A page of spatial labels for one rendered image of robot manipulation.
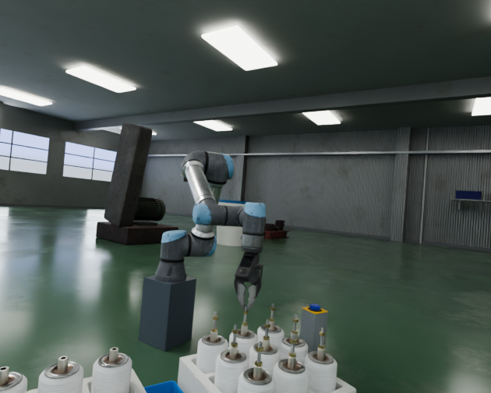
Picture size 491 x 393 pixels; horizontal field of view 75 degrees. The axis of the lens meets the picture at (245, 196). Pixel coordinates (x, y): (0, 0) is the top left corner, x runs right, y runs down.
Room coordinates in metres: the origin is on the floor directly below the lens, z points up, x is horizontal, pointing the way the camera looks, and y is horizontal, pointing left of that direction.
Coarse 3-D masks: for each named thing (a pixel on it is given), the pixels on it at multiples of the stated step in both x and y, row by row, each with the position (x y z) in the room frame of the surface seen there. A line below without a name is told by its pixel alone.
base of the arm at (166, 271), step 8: (160, 264) 1.55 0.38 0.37; (168, 264) 1.52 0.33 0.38; (176, 264) 1.54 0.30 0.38; (160, 272) 1.52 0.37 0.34; (168, 272) 1.52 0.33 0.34; (176, 272) 1.53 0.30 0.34; (184, 272) 1.56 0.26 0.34; (160, 280) 1.52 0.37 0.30; (168, 280) 1.51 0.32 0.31; (176, 280) 1.52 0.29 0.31
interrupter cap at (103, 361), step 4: (120, 352) 0.90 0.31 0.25; (104, 356) 0.87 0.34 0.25; (108, 356) 0.88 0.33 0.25; (120, 356) 0.88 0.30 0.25; (124, 356) 0.88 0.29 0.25; (100, 360) 0.85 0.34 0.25; (104, 360) 0.85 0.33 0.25; (108, 360) 0.86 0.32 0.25; (120, 360) 0.86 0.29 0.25; (124, 360) 0.86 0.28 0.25; (100, 364) 0.83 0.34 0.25; (104, 364) 0.83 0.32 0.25; (108, 364) 0.83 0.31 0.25; (112, 364) 0.84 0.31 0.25; (116, 364) 0.84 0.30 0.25; (120, 364) 0.84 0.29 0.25
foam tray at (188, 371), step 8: (184, 360) 1.03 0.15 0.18; (192, 360) 1.05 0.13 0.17; (184, 368) 1.02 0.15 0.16; (192, 368) 0.99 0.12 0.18; (184, 376) 1.01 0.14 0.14; (192, 376) 0.97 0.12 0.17; (200, 376) 0.95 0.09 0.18; (208, 376) 0.95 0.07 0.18; (184, 384) 1.01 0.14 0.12; (192, 384) 0.97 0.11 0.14; (200, 384) 0.93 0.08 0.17; (208, 384) 0.91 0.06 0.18; (336, 384) 0.98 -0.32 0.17; (344, 384) 0.97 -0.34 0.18; (184, 392) 1.01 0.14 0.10; (192, 392) 0.96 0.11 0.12; (200, 392) 0.92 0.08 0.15; (208, 392) 0.89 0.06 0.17; (216, 392) 0.88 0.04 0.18; (312, 392) 0.91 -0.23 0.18; (336, 392) 0.92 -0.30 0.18; (344, 392) 0.93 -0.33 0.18; (352, 392) 0.94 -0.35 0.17
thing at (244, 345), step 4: (232, 336) 1.08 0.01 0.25; (256, 336) 1.10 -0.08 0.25; (232, 340) 1.07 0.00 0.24; (236, 340) 1.06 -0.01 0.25; (240, 340) 1.06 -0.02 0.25; (244, 340) 1.06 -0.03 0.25; (248, 340) 1.06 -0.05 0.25; (252, 340) 1.07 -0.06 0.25; (256, 340) 1.08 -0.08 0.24; (240, 344) 1.05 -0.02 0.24; (244, 344) 1.05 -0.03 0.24; (248, 344) 1.06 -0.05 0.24; (252, 344) 1.06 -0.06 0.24; (228, 348) 1.10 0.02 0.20; (240, 348) 1.05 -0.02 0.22; (244, 348) 1.05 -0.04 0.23; (248, 348) 1.06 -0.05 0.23; (244, 352) 1.05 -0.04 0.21; (248, 352) 1.06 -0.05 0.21; (248, 356) 1.06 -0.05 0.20
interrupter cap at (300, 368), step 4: (280, 360) 0.93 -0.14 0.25; (284, 360) 0.93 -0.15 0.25; (296, 360) 0.94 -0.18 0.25; (280, 364) 0.91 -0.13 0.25; (284, 364) 0.91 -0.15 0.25; (296, 364) 0.92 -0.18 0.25; (300, 364) 0.92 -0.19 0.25; (280, 368) 0.89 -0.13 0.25; (284, 368) 0.89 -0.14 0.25; (288, 368) 0.90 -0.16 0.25; (296, 368) 0.90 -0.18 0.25; (300, 368) 0.89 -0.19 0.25; (304, 368) 0.89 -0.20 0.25; (288, 372) 0.87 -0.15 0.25; (292, 372) 0.87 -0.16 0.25; (296, 372) 0.87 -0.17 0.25; (300, 372) 0.87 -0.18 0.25
